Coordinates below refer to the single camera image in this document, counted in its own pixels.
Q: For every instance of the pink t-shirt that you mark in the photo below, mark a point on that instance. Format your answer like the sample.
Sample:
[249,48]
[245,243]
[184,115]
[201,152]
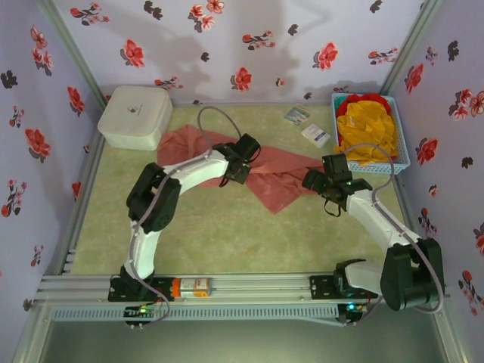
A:
[280,177]

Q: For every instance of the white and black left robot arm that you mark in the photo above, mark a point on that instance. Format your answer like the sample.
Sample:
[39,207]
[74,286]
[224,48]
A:
[151,196]

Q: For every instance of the small white cardboard box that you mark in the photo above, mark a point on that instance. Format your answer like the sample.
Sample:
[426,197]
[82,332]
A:
[315,134]

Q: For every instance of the yellow t-shirt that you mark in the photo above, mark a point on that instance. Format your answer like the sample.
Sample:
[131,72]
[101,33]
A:
[367,125]

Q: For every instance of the teal and white card packet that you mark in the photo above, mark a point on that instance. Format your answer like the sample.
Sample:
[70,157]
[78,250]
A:
[298,115]

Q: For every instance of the blue plastic basket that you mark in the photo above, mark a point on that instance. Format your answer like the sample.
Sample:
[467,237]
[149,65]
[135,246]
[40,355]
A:
[401,151]

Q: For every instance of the teal cloth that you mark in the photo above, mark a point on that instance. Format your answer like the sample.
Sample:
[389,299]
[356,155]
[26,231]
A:
[337,99]

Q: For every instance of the white lidded storage box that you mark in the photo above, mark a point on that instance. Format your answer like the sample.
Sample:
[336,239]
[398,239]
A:
[136,113]

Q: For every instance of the orange and white cylinder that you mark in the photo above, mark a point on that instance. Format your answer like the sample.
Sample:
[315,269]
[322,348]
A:
[193,287]

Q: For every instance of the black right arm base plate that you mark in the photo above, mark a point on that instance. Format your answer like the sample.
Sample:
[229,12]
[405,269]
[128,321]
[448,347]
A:
[321,287]

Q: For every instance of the long aluminium mounting rail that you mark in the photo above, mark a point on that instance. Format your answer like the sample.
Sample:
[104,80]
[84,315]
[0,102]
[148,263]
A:
[257,289]

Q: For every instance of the aluminium corner post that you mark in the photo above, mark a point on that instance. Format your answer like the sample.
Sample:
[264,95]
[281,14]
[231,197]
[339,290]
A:
[72,41]
[412,38]

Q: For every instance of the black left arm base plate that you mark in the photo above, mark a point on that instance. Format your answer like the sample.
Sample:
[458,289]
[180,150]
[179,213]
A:
[117,293]

